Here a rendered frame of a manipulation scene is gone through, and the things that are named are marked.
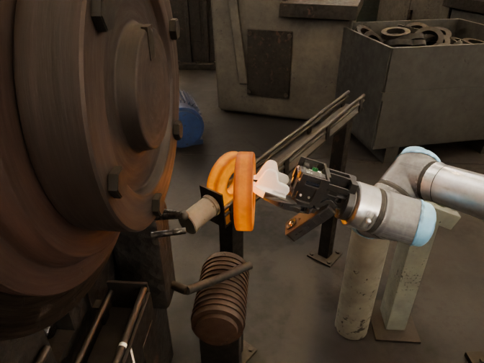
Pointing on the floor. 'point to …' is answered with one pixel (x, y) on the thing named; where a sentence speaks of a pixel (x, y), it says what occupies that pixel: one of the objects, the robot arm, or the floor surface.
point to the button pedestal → (405, 285)
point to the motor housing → (221, 310)
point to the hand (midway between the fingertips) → (246, 182)
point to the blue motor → (189, 121)
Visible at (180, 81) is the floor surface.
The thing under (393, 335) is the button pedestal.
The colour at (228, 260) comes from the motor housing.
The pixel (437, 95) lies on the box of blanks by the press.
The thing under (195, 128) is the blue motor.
